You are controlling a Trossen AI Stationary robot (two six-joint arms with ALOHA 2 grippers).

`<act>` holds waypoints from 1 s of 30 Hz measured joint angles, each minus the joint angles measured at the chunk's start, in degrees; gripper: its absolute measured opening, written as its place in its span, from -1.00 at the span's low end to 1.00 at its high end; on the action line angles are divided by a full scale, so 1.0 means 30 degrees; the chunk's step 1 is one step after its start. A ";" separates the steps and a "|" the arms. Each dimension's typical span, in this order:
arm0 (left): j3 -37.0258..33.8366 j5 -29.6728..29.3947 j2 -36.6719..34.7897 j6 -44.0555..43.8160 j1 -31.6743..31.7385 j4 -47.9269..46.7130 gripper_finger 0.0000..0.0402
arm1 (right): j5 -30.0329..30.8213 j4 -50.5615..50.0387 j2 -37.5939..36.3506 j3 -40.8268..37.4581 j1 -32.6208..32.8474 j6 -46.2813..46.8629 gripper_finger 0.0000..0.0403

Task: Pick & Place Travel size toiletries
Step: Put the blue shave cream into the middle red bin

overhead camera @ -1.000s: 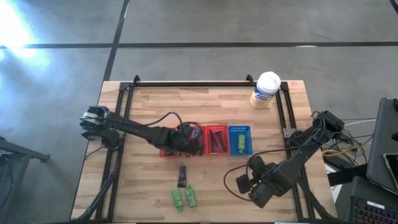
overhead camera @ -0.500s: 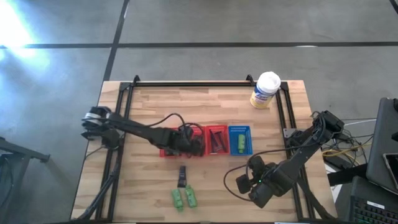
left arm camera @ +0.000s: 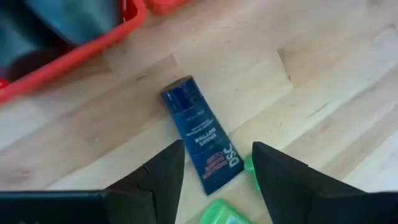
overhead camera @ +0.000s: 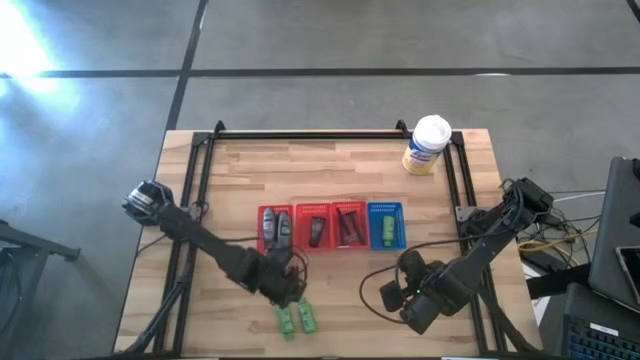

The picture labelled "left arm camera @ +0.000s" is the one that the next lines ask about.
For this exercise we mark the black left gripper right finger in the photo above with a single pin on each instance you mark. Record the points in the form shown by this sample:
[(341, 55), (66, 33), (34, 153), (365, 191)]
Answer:
[(289, 189)]

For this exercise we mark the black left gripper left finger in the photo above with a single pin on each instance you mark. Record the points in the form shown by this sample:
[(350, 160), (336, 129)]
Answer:
[(155, 189)]

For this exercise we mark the dark blue DSC tube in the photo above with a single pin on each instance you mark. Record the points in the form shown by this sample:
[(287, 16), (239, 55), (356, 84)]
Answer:
[(202, 137)]

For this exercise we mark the red plastic basket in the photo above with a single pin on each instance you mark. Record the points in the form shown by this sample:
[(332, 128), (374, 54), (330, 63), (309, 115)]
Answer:
[(164, 6), (46, 68)]

